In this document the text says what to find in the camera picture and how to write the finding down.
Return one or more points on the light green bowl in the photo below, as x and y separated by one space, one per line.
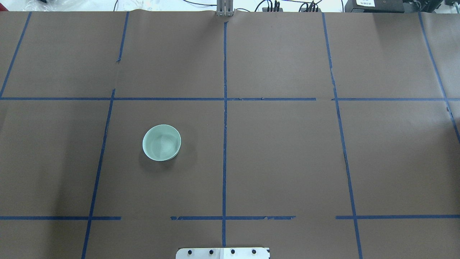
161 142

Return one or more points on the black electronics box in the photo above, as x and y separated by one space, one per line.
374 6

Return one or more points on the grey aluminium frame post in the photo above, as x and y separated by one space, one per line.
224 8

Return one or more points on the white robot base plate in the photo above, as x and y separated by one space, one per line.
224 253

